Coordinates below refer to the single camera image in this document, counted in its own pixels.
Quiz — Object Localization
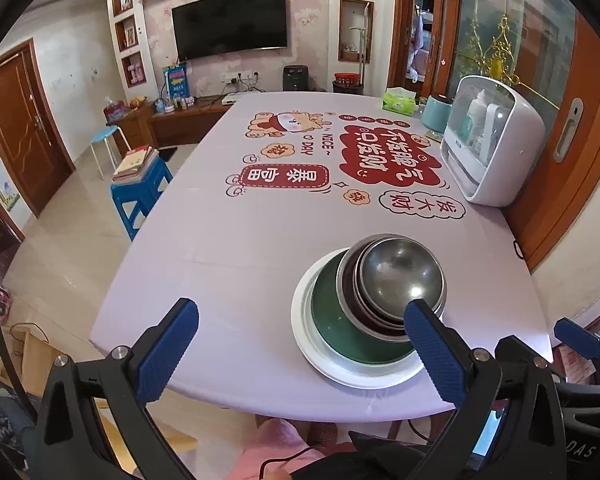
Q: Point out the white built-in wall shelving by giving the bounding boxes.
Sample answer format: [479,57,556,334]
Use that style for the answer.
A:
[111,0,147,88]
[339,0,376,63]

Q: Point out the red basket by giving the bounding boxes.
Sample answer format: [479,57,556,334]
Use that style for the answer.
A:
[332,72,365,96]

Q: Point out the wooden glass sliding door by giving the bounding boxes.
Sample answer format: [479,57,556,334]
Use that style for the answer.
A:
[387,0,600,273]

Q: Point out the brown wooden door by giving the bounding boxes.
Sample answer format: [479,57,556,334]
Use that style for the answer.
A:
[0,37,76,216]

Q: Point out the blue plastic square stool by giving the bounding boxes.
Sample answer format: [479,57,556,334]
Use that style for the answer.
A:
[110,162,174,242]

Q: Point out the stack of books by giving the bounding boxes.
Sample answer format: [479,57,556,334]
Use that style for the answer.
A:
[111,145,160,182]

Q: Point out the small steel bowl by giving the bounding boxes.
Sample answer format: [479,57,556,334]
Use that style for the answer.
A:
[362,239,443,317]

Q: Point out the green plate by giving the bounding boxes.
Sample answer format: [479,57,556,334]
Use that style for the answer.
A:
[310,255,421,366]

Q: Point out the pink bowl with steel inside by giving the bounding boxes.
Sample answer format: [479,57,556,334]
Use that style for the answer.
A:
[354,237,446,331]

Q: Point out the teal canister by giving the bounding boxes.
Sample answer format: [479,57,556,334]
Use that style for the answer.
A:
[421,94,456,136]

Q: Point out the wooden crate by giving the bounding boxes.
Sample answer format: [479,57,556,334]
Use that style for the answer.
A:
[0,324,78,401]

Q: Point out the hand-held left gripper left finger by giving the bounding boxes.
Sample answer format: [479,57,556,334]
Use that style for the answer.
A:
[34,297,201,480]

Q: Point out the pink printed tablecloth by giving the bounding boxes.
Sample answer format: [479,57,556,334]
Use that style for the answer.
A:
[89,91,555,423]

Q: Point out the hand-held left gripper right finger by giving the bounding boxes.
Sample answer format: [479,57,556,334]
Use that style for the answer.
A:
[402,298,568,480]

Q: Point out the wooden television cabinet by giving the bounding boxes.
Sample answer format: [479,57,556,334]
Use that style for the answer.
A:
[107,94,236,151]

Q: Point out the white bottle steriliser appliance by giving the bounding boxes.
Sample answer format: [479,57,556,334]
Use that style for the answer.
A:
[440,75,546,208]

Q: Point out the colourful wall poster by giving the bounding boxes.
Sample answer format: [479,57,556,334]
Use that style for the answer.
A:
[0,110,21,213]

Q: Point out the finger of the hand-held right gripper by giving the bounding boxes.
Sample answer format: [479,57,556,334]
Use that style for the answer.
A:
[553,317,600,386]
[495,336,546,362]

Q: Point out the person's pink clothing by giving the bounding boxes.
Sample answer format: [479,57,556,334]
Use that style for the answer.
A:
[230,416,341,480]

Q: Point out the white plate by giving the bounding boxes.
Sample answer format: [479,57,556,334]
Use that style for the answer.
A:
[290,249,428,391]

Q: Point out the large steel bowl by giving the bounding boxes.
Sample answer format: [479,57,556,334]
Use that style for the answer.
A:
[336,234,448,343]

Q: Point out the black wall television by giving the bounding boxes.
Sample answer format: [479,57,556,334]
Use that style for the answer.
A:
[171,0,288,62]

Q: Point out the green tissue box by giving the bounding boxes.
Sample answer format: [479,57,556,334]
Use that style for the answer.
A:
[381,87,418,115]

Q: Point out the light blue round stool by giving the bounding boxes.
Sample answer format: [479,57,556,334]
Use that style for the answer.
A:
[89,125,123,181]

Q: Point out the dark cloth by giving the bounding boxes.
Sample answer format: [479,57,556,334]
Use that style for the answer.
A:
[287,429,431,480]

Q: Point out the black air fryer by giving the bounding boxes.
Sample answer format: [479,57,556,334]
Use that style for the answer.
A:
[282,64,306,92]

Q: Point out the blue printed box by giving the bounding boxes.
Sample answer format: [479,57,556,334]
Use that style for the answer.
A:
[161,64,188,100]

